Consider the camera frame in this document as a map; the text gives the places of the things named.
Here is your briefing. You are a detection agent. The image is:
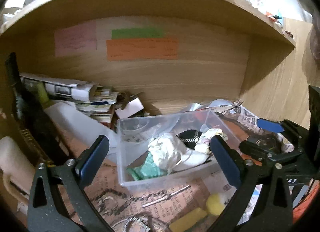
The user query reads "crumpled white newspaper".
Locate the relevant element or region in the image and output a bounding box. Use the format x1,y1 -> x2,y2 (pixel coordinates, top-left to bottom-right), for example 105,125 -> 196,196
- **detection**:
211,99 -> 294,154

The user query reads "clear plastic bag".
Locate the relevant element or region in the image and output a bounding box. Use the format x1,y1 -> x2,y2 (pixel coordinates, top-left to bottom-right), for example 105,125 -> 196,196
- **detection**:
184,98 -> 235,119

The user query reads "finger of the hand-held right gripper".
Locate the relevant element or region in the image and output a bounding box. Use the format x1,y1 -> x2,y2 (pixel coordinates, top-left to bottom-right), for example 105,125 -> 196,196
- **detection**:
239,140 -> 304,163
257,118 -> 310,145

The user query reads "thin metal rod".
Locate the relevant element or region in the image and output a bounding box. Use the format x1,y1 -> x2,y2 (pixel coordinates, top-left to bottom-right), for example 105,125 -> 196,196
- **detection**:
141,184 -> 191,208

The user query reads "wooden shelf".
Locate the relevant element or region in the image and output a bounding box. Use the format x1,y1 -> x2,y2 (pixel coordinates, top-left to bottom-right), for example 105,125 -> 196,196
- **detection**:
0,0 -> 297,133

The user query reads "clear plastic container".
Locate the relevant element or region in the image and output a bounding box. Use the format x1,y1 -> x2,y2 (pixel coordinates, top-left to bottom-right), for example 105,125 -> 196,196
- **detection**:
116,108 -> 234,193

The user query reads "stack of booklets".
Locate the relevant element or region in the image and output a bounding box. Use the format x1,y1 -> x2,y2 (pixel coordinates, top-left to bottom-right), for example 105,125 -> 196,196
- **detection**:
75,86 -> 119,124

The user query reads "metal chain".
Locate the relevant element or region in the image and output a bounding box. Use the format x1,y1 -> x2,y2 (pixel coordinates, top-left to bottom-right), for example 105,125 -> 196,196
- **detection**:
91,188 -> 168,215

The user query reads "rectangular yellow sponge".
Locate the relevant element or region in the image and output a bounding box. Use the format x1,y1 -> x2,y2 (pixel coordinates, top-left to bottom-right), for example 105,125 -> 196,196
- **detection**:
169,207 -> 208,232

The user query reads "black striped sock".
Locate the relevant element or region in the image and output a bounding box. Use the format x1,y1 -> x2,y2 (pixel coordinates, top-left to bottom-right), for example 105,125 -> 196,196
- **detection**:
176,130 -> 204,151

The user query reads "small white card box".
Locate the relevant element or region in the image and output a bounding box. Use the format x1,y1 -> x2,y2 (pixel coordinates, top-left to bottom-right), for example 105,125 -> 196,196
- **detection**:
114,97 -> 145,119

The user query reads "orange paper note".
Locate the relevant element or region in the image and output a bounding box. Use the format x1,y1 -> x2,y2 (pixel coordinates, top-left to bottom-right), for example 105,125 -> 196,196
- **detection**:
106,38 -> 179,61

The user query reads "floral patterned cloth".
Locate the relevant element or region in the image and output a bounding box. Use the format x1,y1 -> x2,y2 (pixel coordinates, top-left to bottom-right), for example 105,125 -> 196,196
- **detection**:
195,128 -> 228,155

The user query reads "green cloth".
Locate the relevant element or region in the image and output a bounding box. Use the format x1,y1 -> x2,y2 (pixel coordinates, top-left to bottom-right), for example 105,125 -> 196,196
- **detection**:
127,152 -> 168,180

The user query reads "white crumpled cloth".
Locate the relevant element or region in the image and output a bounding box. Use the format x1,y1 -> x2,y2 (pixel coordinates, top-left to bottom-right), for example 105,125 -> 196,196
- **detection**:
148,133 -> 209,174

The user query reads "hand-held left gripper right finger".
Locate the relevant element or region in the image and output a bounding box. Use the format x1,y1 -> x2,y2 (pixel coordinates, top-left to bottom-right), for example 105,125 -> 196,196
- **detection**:
207,135 -> 293,232

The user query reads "rolled white paper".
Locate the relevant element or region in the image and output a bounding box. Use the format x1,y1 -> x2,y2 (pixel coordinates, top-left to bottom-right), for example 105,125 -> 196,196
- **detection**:
19,72 -> 99,101

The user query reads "pink paper note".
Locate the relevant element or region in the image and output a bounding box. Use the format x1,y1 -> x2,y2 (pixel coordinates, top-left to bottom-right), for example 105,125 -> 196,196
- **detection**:
54,20 -> 98,58

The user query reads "round yellow sponge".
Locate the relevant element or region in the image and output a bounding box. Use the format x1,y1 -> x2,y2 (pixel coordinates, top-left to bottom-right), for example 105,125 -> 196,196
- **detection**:
206,193 -> 227,216

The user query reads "metal wire ring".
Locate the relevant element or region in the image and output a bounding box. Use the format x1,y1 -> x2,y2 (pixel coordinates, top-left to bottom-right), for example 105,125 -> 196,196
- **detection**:
111,216 -> 170,232

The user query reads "tall black object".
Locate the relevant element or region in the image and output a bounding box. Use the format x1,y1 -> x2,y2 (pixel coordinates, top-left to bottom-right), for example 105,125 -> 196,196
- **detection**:
4,52 -> 75,169

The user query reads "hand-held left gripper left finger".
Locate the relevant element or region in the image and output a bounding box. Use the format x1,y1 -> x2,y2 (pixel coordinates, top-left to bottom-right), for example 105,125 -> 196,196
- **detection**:
27,135 -> 112,232

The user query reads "orange cable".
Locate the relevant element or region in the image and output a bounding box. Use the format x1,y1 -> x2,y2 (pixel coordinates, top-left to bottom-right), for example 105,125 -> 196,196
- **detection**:
291,179 -> 320,225

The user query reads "green paper note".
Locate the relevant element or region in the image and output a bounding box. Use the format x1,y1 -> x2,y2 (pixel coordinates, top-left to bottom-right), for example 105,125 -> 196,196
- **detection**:
111,28 -> 164,40

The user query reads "beige foam piece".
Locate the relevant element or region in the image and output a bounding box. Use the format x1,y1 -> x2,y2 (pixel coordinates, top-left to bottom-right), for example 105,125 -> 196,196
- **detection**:
0,136 -> 35,205

